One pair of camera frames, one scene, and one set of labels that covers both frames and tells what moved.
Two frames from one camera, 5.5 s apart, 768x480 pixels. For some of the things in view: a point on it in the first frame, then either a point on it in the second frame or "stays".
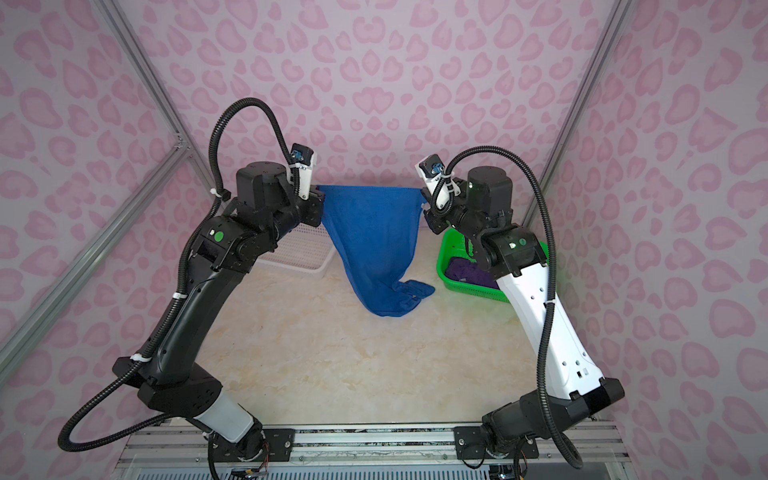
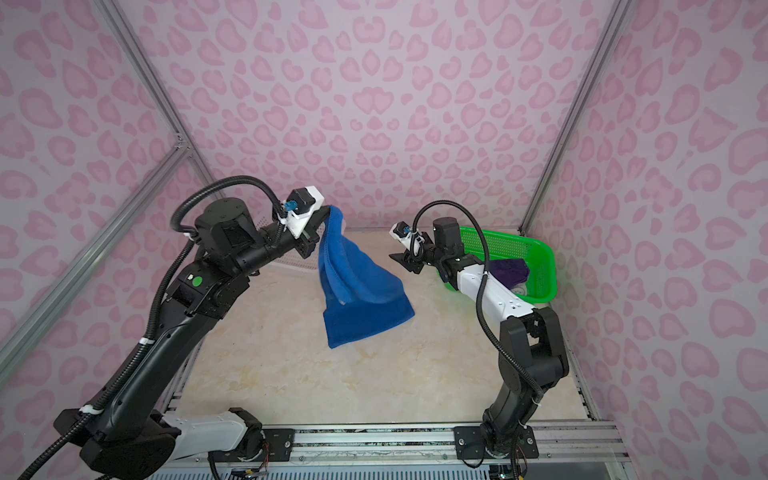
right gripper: (432, 220) → (404, 259)
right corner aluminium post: (613, 24) stays
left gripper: (317, 206) → (310, 247)
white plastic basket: (306, 249) stays
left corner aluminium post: (155, 87) stays
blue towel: (374, 232) → (360, 295)
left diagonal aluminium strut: (30, 329) stays
